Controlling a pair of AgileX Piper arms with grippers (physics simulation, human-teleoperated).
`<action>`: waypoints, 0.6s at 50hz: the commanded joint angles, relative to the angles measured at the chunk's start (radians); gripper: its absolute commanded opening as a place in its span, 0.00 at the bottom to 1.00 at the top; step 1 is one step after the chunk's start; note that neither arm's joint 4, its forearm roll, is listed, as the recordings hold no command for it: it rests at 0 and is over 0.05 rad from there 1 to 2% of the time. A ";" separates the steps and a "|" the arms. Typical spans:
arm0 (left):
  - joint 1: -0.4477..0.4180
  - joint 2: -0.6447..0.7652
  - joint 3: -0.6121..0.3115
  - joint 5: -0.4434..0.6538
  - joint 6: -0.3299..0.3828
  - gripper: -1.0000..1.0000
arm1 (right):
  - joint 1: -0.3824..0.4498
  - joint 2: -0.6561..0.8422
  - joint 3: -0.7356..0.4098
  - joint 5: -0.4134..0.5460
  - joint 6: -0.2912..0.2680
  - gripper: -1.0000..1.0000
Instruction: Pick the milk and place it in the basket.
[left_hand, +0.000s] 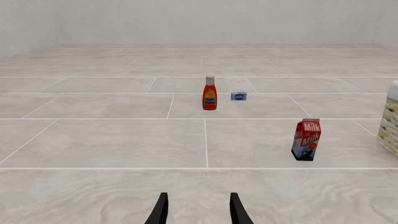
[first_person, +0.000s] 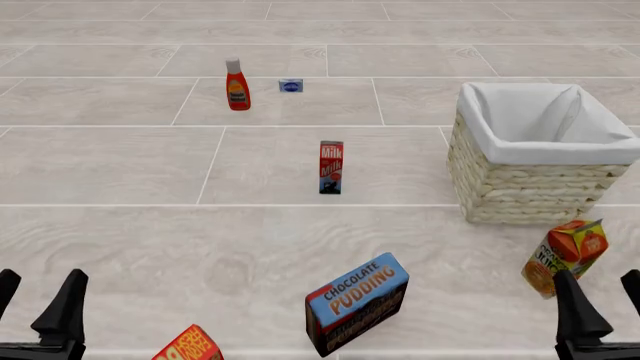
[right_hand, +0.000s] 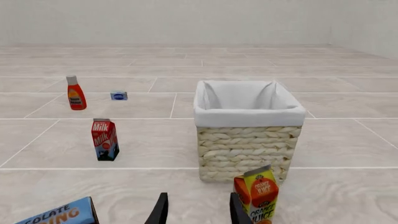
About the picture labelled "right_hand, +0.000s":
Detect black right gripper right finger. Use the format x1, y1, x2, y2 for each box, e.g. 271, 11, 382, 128
229, 192, 253, 224

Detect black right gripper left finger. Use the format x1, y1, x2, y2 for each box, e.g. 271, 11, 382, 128
144, 192, 169, 224

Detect woven basket with white liner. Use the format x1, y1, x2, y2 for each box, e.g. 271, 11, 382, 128
193, 80, 307, 186

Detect red and blue milk carton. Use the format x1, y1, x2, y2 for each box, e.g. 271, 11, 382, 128
91, 118, 120, 162

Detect orange juice carton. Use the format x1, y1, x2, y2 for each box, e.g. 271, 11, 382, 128
233, 164, 280, 224

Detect blue chocolate pudding box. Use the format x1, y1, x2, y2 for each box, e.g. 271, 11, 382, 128
14, 196, 100, 224

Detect small blue and white box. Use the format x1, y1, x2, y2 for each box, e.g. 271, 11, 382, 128
109, 90, 129, 101

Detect red sauce bottle grey cap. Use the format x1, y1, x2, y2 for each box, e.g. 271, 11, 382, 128
65, 75, 88, 111

